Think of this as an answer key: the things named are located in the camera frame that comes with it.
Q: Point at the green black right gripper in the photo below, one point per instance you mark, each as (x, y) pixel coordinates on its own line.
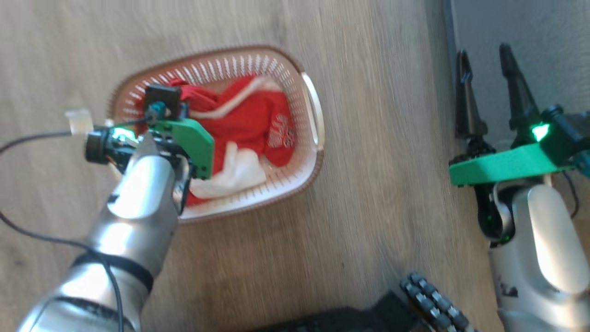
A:
(507, 165)

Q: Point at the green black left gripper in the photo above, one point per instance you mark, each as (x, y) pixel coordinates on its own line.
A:
(196, 143)

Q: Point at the red and white garment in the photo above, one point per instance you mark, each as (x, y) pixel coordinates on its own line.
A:
(249, 124)

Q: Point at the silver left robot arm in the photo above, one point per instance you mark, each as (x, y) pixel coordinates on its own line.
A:
(133, 207)

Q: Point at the white brown-rimmed laundry basket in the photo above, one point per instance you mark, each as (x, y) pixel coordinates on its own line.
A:
(299, 115)

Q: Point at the dark grey baseboard strip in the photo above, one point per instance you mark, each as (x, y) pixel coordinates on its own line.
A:
(449, 27)

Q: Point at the clear tape piece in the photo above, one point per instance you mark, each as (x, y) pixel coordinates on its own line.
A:
(79, 121)

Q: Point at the black grey roller wheel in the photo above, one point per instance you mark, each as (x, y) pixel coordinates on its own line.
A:
(435, 304)

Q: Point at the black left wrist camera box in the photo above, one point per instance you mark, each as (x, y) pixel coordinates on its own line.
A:
(162, 99)

